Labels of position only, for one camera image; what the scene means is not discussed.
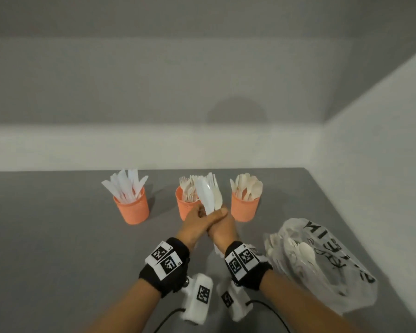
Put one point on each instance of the clear printed plastic bag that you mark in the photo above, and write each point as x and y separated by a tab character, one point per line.
336	270

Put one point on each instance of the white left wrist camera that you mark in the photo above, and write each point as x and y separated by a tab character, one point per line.
199	298

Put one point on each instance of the bunch of cream spoons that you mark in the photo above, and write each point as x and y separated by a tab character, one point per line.
248	187

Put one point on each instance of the person's right fingers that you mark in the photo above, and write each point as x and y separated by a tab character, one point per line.
218	214

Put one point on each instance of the person's left forearm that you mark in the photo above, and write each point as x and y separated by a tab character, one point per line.
128	312

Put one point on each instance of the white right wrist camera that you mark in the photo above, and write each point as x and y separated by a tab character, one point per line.
234	301

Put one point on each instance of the person's left fingers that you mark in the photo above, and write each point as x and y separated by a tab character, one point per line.
200	210

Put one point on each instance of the bunch of white knives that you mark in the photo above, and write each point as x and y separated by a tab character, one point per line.
124	187

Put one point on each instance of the orange cup holding spoons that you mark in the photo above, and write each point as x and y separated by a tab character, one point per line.
244	208

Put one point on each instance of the pile of bagged white cutlery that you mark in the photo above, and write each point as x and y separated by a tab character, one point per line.
303	253

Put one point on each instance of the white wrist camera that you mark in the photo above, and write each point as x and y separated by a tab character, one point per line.
234	301
199	298

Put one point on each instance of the orange cup holding forks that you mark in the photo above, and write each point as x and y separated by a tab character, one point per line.
185	208

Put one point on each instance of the bunch of cream forks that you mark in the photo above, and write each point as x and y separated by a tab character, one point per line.
189	189

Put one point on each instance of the orange cup holding knives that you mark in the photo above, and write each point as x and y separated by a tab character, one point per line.
133	209

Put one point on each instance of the white plastic fork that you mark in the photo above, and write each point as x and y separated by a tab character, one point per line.
211	180

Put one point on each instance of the person's right hand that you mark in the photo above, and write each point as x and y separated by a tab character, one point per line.
223	231

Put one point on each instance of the person's left hand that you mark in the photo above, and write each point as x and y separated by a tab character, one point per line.
189	228

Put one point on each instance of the person's right forearm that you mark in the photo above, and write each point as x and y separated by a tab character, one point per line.
298	308

